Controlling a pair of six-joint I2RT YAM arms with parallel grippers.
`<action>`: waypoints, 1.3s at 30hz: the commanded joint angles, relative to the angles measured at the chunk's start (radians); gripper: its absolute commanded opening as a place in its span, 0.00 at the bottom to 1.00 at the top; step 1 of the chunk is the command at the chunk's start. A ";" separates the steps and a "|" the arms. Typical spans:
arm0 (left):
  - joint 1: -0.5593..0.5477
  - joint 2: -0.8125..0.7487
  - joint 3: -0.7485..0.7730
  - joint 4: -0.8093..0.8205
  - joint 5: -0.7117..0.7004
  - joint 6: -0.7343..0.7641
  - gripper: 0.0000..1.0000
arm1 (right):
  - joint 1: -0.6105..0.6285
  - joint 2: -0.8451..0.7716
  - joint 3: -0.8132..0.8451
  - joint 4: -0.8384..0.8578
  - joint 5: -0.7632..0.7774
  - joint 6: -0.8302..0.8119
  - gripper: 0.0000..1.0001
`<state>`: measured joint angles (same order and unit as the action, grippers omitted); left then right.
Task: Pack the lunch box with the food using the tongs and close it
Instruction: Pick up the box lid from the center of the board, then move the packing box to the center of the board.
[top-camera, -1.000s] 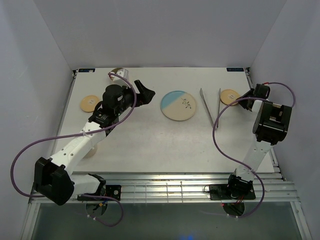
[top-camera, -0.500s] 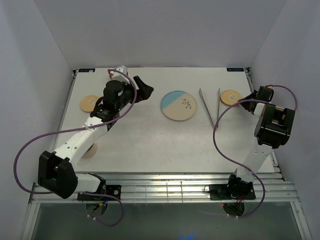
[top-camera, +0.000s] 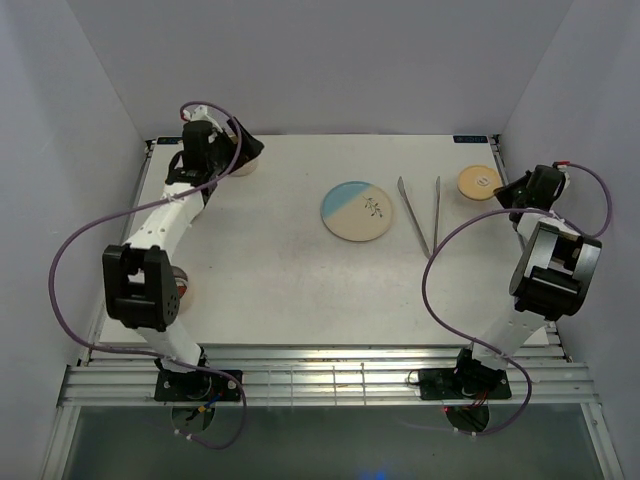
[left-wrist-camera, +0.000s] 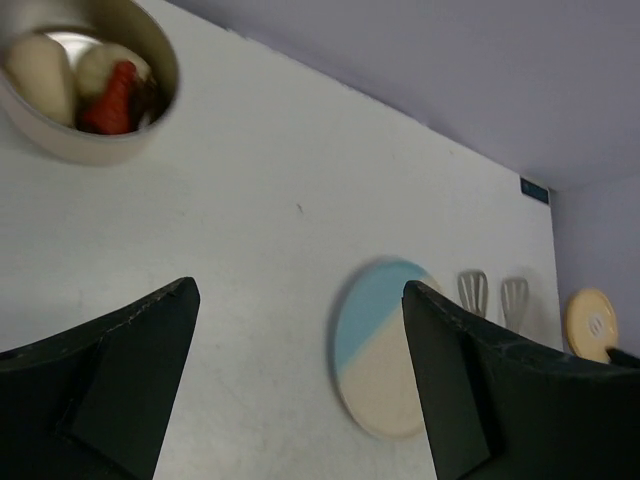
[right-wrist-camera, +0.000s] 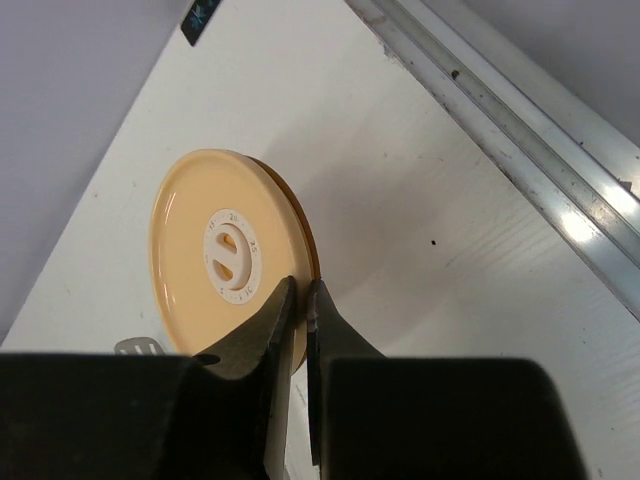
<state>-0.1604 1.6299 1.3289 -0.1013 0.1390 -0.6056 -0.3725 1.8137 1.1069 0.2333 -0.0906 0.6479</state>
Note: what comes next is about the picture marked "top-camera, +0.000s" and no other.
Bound steel lunch bowl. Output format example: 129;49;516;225
173;266;195;314
231;159;259;177

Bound wooden lid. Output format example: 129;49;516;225
457;165;503;201

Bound steel tongs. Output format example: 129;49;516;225
396;176;441;259

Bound ceramic food plate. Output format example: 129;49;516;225
320;181;394;242

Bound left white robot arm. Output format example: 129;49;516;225
102;105;264;400

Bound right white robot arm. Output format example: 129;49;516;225
451;162;602;397

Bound left blue label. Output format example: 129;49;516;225
156;137;182;145

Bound blue label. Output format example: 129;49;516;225
453;135;488;144
156;137;182;145

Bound right blue label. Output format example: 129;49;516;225
453;135;488;144

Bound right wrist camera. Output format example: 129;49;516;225
552;161;571;183

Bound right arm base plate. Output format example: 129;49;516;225
408;368;512;400

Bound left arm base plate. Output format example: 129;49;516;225
153;370;240;403

